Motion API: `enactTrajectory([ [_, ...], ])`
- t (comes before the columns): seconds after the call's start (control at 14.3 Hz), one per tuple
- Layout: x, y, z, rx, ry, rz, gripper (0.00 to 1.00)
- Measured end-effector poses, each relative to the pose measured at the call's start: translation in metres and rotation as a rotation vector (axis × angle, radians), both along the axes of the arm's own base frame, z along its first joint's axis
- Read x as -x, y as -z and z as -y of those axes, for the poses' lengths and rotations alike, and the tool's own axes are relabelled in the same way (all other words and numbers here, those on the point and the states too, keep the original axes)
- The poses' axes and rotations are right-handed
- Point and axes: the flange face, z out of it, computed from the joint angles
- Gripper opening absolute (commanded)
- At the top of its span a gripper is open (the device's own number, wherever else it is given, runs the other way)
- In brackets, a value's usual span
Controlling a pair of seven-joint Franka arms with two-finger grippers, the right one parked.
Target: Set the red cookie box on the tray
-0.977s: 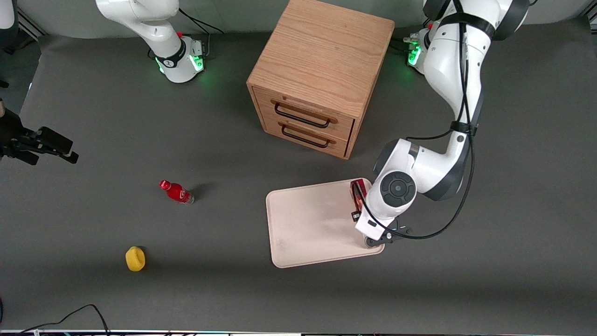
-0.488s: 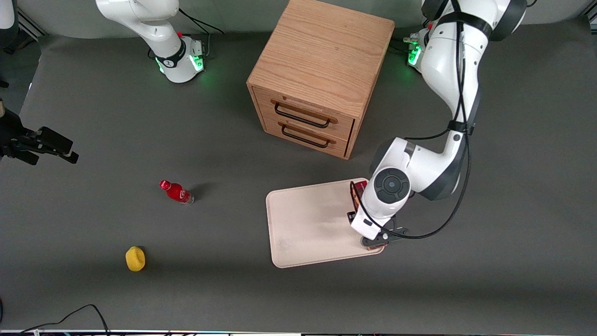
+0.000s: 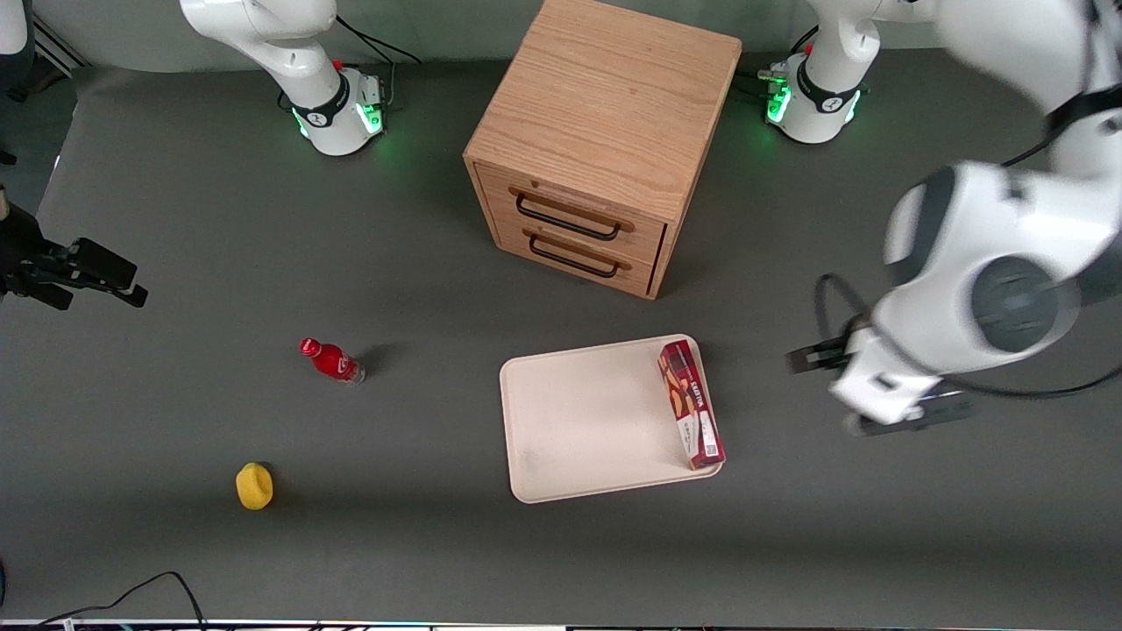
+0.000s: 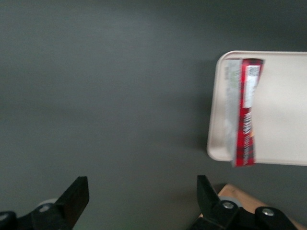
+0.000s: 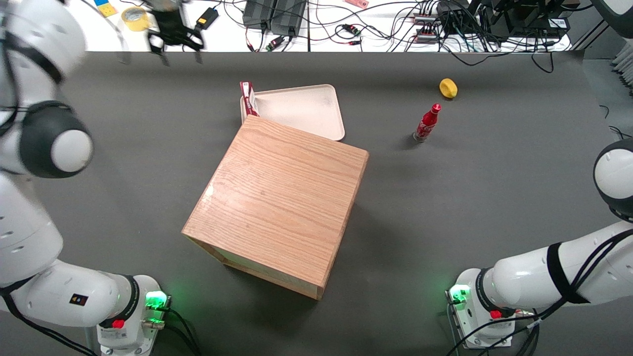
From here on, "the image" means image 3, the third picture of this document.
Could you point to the cream rectangular tray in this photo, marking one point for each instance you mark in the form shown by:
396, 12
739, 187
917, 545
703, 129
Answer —
587, 421

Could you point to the small red soda bottle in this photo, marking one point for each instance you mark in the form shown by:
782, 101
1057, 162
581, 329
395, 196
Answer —
333, 361

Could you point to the yellow sponge toy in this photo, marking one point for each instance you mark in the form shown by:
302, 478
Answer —
254, 487

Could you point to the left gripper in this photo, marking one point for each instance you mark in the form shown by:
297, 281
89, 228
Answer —
817, 355

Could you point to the red cookie box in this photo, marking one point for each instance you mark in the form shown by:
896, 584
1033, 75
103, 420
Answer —
691, 407

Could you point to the wooden drawer cabinet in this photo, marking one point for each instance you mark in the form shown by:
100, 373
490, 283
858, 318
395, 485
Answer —
605, 96

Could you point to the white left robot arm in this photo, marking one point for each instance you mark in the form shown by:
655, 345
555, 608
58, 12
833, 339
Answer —
990, 245

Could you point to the wooden drawer front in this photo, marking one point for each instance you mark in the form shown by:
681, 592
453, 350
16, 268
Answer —
561, 250
570, 203

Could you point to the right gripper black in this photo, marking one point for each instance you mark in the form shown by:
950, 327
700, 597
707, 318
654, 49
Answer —
24, 259

